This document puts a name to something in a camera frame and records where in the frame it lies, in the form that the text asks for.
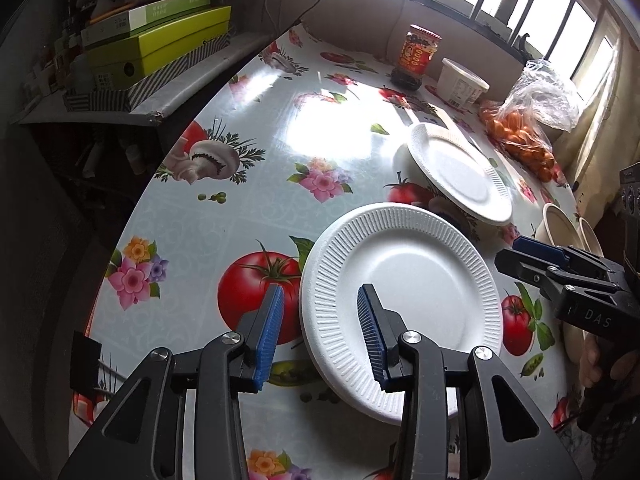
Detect white and green box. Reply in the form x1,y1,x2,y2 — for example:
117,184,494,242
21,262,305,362
81,0,213,45

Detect plastic bag of oranges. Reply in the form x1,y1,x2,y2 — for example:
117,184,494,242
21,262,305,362
479,59,581,183

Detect beige paper bowl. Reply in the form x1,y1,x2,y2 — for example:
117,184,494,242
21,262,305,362
562,216,608,363
535,203,583,261

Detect striped cardboard box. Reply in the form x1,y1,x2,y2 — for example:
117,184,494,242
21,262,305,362
62,35,232,113

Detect person's right forearm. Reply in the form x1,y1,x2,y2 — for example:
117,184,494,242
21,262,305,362
575,385,640,480

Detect lime green box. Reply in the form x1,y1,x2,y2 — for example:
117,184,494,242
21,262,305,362
87,6,232,89

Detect grey side shelf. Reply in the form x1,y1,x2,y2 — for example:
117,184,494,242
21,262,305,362
12,22,303,128

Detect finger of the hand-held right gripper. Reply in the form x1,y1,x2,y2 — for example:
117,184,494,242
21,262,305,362
495,249,621,306
512,236,621,281

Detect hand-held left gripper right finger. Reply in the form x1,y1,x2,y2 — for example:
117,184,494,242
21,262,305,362
356,284,583,480

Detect row of small bottles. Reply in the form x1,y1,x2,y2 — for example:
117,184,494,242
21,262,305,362
20,0,96,106

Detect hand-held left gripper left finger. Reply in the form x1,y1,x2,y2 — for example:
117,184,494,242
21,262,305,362
59,284,286,480

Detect person's right hand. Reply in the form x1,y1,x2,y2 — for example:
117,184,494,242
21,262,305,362
579,334,640,392

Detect printed vegetable tablecloth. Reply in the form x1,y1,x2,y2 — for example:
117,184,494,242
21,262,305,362
75,22,581,480

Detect small white foam plate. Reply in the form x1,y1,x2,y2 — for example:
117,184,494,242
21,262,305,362
406,122,514,226

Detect barred window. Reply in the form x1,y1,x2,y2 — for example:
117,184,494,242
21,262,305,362
345,0,621,101

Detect white plastic tub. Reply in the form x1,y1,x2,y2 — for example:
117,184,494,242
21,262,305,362
437,58,491,109

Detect large white foam plate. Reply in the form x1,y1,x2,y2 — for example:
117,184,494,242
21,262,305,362
299,203,504,422

